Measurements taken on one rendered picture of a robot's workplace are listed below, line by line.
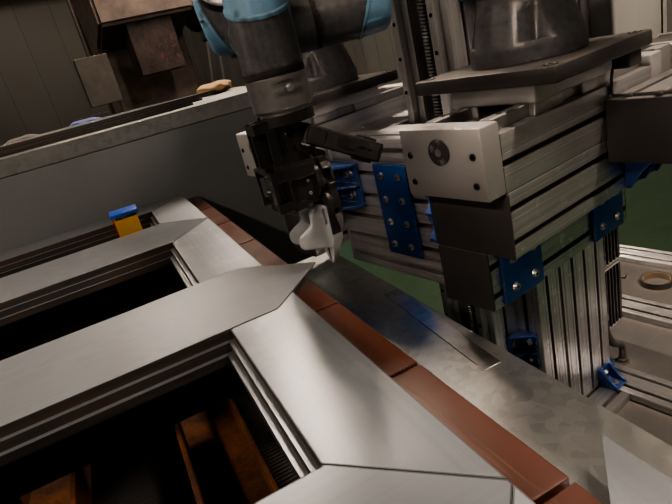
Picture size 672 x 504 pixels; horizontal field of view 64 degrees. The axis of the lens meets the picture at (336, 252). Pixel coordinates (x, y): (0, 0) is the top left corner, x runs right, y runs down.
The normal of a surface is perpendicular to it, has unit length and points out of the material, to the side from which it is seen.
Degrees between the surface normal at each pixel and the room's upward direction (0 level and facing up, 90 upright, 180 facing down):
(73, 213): 90
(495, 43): 72
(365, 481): 0
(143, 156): 90
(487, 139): 90
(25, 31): 90
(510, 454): 0
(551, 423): 0
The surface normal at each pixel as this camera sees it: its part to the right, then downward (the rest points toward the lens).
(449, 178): -0.78, 0.39
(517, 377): -0.23, -0.91
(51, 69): 0.58, 0.16
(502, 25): -0.69, 0.13
